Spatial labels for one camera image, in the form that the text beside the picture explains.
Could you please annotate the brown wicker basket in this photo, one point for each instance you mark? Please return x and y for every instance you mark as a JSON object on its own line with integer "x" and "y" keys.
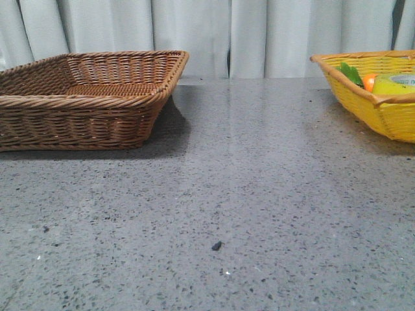
{"x": 87, "y": 101}

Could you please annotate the yellow tape roll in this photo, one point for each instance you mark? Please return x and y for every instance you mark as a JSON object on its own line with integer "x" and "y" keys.
{"x": 393, "y": 84}

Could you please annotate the orange toy carrot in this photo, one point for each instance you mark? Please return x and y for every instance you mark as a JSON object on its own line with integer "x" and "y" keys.
{"x": 351, "y": 72}

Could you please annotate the small black debris piece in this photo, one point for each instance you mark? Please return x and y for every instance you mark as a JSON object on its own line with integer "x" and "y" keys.
{"x": 216, "y": 246}

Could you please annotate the yellow wicker basket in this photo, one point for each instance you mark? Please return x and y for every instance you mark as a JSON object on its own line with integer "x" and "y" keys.
{"x": 388, "y": 115}

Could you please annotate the white curtain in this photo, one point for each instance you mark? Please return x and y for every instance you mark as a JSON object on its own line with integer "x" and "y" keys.
{"x": 225, "y": 39}

